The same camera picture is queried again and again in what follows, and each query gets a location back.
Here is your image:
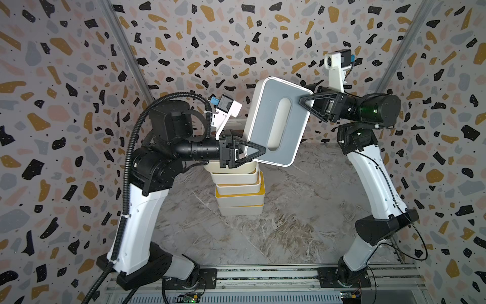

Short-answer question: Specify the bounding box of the white pink tissue box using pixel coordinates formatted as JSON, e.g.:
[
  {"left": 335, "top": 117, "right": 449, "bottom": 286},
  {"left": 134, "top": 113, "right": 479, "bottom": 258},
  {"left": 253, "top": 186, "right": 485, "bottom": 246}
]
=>
[{"left": 224, "top": 119, "right": 247, "bottom": 133}]

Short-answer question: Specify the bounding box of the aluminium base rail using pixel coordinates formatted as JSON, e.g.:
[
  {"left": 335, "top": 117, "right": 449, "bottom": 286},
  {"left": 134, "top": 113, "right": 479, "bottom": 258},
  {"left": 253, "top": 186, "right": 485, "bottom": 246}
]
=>
[{"left": 104, "top": 263, "right": 430, "bottom": 304}]

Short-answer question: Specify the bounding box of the dark brown lid tissue box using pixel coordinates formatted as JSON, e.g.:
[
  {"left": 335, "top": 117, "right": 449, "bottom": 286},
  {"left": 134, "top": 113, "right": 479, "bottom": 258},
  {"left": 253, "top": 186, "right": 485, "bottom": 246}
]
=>
[{"left": 203, "top": 161, "right": 257, "bottom": 174}]

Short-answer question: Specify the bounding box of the left corner aluminium post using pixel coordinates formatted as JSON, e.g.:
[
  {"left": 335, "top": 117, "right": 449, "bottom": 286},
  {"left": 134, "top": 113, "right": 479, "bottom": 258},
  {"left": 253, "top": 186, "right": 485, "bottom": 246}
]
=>
[{"left": 98, "top": 0, "right": 154, "bottom": 104}]

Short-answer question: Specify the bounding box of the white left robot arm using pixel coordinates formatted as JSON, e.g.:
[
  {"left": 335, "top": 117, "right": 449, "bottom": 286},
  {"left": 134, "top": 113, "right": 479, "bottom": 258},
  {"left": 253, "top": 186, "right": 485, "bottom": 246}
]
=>
[{"left": 97, "top": 92, "right": 266, "bottom": 292}]

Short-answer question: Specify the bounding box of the yellow lid tissue box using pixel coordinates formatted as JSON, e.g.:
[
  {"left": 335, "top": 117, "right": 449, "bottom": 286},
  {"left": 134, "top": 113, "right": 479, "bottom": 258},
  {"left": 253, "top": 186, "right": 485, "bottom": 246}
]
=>
[
  {"left": 215, "top": 183, "right": 266, "bottom": 208},
  {"left": 219, "top": 205, "right": 264, "bottom": 216}
]

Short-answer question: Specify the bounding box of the grey lid tissue box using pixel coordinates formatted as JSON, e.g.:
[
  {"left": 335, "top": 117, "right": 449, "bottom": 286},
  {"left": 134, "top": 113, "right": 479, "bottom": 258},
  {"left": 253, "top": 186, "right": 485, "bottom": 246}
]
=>
[{"left": 243, "top": 77, "right": 313, "bottom": 167}]

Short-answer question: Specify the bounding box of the black corrugated cable conduit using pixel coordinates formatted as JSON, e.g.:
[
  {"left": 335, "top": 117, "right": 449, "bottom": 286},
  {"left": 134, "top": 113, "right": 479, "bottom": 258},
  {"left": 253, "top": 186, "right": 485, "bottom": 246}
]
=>
[{"left": 81, "top": 90, "right": 213, "bottom": 304}]

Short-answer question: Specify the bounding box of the corner aluminium post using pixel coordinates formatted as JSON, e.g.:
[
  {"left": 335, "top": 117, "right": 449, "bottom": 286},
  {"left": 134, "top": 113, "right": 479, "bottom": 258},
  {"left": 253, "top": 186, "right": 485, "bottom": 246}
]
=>
[
  {"left": 98, "top": 0, "right": 154, "bottom": 104},
  {"left": 375, "top": 0, "right": 434, "bottom": 93}
]

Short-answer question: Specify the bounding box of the light bamboo lid tissue box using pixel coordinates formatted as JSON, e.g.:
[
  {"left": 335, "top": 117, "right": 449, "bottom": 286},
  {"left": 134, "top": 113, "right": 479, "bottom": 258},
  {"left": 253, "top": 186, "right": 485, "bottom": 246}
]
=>
[{"left": 216, "top": 172, "right": 264, "bottom": 196}]

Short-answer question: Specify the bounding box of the right corner aluminium post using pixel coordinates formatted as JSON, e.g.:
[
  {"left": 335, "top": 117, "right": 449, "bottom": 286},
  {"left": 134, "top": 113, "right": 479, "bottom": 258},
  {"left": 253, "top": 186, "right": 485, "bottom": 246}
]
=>
[{"left": 375, "top": 0, "right": 434, "bottom": 93}]

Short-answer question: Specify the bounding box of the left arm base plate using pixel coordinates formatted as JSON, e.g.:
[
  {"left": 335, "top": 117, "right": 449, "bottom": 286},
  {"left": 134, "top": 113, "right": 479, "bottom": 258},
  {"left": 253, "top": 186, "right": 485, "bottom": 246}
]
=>
[{"left": 164, "top": 268, "right": 218, "bottom": 291}]

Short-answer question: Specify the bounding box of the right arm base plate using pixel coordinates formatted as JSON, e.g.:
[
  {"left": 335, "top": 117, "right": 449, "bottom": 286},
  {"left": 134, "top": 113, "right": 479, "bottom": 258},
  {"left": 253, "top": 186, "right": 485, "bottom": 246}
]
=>
[{"left": 317, "top": 267, "right": 372, "bottom": 289}]

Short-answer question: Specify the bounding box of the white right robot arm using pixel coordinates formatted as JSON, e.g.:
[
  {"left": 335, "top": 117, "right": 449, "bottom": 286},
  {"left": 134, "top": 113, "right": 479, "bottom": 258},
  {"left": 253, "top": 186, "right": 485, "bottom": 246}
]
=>
[{"left": 299, "top": 88, "right": 418, "bottom": 287}]

